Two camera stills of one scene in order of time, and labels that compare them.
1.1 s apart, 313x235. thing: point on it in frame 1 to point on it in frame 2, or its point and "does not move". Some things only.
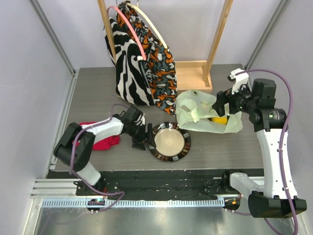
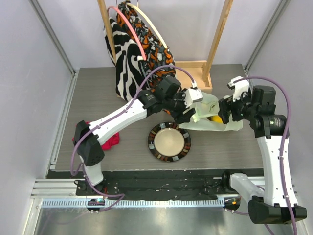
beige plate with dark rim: (172, 142) does not move
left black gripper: (138, 142) to (186, 117)
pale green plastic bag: (193, 108) does not move
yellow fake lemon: (222, 120) does not move
